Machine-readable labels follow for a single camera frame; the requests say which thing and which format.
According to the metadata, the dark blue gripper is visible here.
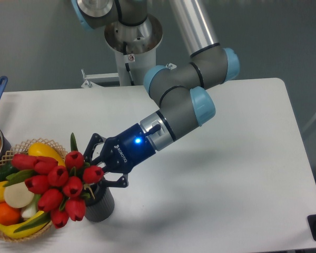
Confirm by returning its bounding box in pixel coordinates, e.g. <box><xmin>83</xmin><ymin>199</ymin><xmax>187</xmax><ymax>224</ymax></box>
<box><xmin>83</xmin><ymin>123</ymin><xmax>155</xmax><ymax>188</ymax></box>

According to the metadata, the red tulip bouquet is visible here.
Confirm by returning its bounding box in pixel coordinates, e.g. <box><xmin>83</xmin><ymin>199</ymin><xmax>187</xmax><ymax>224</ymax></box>
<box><xmin>6</xmin><ymin>134</ymin><xmax>104</xmax><ymax>228</ymax></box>

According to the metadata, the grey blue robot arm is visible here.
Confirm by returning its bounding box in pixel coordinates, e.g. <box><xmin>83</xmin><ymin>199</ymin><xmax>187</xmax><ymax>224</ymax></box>
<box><xmin>72</xmin><ymin>1</ymin><xmax>240</xmax><ymax>188</ymax></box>

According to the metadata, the dark grey ribbed vase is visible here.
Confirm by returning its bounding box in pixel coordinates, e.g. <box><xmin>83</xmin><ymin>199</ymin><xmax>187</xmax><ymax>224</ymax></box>
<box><xmin>85</xmin><ymin>182</ymin><xmax>115</xmax><ymax>222</ymax></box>

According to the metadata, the yellow squash at top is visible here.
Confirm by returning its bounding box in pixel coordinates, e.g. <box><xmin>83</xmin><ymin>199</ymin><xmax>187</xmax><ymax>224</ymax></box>
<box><xmin>28</xmin><ymin>142</ymin><xmax>66</xmax><ymax>166</ymax></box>

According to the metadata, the green leafy bok choy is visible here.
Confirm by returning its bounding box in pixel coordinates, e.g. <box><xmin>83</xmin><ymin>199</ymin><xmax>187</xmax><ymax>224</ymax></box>
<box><xmin>21</xmin><ymin>194</ymin><xmax>41</xmax><ymax>221</ymax></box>

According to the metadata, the beige round radish slice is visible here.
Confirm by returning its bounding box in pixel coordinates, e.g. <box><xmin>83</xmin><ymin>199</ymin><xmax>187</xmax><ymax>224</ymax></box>
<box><xmin>4</xmin><ymin>182</ymin><xmax>34</xmax><ymax>208</ymax></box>

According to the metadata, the woven wicker basket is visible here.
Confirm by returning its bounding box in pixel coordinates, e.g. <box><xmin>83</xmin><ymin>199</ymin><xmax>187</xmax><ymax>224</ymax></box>
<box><xmin>0</xmin><ymin>138</ymin><xmax>68</xmax><ymax>242</ymax></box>

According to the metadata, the green cucumber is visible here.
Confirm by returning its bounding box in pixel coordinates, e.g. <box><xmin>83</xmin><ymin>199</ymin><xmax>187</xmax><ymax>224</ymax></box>
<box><xmin>0</xmin><ymin>162</ymin><xmax>19</xmax><ymax>182</ymax></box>

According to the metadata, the orange fruit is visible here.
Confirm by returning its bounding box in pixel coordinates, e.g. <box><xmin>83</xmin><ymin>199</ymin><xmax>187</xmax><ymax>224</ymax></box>
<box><xmin>0</xmin><ymin>202</ymin><xmax>21</xmax><ymax>226</ymax></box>

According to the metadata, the long yellow banana squash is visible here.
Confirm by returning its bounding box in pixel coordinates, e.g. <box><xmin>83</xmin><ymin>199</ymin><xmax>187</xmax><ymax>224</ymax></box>
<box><xmin>0</xmin><ymin>211</ymin><xmax>51</xmax><ymax>239</ymax></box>

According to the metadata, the black pedestal cable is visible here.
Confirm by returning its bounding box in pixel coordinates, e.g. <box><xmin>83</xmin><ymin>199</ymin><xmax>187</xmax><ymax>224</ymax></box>
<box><xmin>123</xmin><ymin>41</ymin><xmax>135</xmax><ymax>86</ymax></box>

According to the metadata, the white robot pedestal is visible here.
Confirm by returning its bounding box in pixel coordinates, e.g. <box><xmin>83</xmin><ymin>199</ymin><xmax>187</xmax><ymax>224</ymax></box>
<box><xmin>81</xmin><ymin>13</ymin><xmax>177</xmax><ymax>89</ymax></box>

